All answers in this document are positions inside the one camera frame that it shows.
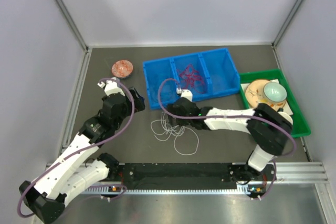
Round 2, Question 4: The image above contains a red wire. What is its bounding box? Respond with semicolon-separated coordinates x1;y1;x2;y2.
177;63;208;95

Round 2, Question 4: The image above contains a white wire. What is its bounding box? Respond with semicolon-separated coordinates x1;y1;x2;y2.
150;111;200;156

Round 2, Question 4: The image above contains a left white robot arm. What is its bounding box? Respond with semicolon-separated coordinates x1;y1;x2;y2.
17;82;145;223

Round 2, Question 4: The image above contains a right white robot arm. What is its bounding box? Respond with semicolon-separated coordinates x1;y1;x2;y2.
166;98;293;180

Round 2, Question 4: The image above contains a red patterned small plate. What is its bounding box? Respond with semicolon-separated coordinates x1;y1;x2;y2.
111;60;133;79

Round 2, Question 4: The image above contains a blue three-compartment bin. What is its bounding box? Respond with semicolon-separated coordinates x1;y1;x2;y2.
143;48;240;110

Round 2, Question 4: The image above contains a tan patterned plate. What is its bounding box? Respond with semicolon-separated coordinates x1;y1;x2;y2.
244;79;287;112

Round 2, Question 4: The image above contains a light green bowl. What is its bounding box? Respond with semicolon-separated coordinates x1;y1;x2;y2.
263;82;287;103

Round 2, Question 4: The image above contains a green plastic tray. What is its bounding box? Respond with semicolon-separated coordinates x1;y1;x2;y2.
240;69;311;138

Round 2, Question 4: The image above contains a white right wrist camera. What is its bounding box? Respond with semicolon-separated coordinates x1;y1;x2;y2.
176;88;193;102

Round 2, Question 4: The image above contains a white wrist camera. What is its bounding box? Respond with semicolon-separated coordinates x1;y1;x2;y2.
97;77;125;96
176;88;193;102

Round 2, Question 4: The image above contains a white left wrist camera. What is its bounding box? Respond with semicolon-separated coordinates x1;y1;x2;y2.
97;77;125;96

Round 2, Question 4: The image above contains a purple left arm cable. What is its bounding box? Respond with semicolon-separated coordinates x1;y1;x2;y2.
17;77;136;218

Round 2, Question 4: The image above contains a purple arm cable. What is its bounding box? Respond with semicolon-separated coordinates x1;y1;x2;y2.
17;77;136;218
157;78;297;200

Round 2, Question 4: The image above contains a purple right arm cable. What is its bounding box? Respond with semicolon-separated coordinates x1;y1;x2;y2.
157;78;297;200

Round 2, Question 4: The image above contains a grey slotted cable duct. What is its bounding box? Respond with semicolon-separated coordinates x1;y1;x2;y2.
83;184;254;195

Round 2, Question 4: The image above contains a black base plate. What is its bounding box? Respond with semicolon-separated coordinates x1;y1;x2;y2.
111;163;274;190

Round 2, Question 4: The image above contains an aluminium frame left post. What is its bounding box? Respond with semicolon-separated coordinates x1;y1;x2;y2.
54;0;89;51

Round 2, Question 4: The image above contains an aluminium frame post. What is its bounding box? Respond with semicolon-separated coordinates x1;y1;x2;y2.
271;0;305;48
54;0;89;51

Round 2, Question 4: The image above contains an aluminium frame right post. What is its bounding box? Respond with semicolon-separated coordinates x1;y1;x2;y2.
271;0;305;48

